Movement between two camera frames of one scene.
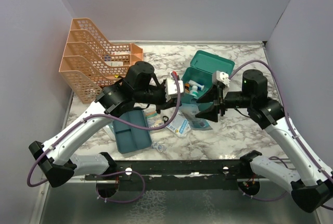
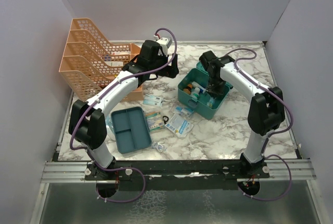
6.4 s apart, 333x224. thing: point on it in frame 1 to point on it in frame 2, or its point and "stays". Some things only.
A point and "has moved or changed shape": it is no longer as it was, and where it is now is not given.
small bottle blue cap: (200, 87) to (203, 90)
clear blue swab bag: (189, 111) has moved or changed shape
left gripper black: (171, 103) to (170, 71)
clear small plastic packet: (157, 146) stays
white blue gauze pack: (180, 125) stays
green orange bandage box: (153, 119) stays
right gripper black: (212, 96) to (215, 91)
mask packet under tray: (110, 130) stays
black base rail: (177, 175) stays
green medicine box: (197, 78) has moved or changed shape
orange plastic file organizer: (90, 63) stays
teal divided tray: (129, 137) stays
